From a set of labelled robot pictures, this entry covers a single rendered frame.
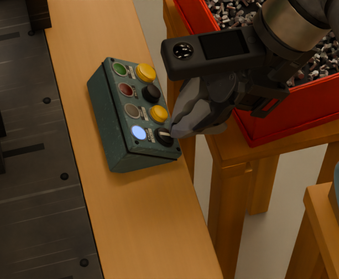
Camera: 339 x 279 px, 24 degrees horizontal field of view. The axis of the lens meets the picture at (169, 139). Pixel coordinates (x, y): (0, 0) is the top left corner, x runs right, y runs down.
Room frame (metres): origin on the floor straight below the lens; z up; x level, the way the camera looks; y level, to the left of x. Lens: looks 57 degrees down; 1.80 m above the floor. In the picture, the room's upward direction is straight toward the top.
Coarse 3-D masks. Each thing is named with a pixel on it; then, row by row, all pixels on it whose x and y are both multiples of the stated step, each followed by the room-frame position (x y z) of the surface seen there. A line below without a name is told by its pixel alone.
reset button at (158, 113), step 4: (152, 108) 0.61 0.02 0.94; (156, 108) 0.61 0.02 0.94; (160, 108) 0.61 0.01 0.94; (164, 108) 0.61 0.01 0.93; (152, 112) 0.60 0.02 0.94; (156, 112) 0.60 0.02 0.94; (160, 112) 0.60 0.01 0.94; (164, 112) 0.60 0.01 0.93; (152, 116) 0.60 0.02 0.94; (156, 116) 0.60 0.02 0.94; (160, 116) 0.60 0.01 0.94; (164, 116) 0.60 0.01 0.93; (156, 120) 0.59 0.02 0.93; (160, 120) 0.59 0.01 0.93; (164, 120) 0.60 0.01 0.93
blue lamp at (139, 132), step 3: (135, 126) 0.57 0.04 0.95; (132, 129) 0.56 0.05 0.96; (135, 129) 0.56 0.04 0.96; (138, 129) 0.57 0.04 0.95; (141, 129) 0.57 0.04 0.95; (135, 132) 0.56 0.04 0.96; (138, 132) 0.56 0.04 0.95; (141, 132) 0.56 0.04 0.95; (144, 132) 0.56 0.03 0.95; (135, 135) 0.55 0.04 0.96; (138, 135) 0.56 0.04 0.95; (141, 135) 0.56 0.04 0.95; (144, 135) 0.56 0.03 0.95; (141, 138) 0.55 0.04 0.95
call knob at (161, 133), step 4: (160, 128) 0.58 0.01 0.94; (164, 128) 0.58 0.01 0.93; (160, 132) 0.57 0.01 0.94; (164, 132) 0.57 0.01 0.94; (168, 132) 0.58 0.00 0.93; (160, 136) 0.57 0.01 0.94; (164, 136) 0.57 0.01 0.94; (168, 136) 0.57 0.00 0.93; (160, 140) 0.56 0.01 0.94; (164, 140) 0.56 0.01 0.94; (168, 140) 0.56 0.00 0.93; (172, 140) 0.57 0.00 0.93
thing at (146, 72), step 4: (140, 64) 0.68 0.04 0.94; (144, 64) 0.68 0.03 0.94; (136, 68) 0.68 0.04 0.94; (140, 68) 0.67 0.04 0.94; (144, 68) 0.67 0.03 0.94; (148, 68) 0.68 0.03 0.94; (152, 68) 0.68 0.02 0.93; (136, 72) 0.67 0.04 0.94; (140, 72) 0.67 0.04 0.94; (144, 72) 0.67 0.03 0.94; (148, 72) 0.67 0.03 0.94; (152, 72) 0.67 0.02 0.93; (140, 76) 0.66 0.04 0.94; (144, 76) 0.66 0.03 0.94; (148, 76) 0.66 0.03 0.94; (152, 76) 0.66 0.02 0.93; (144, 80) 0.66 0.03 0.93; (148, 80) 0.66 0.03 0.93; (152, 80) 0.66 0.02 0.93
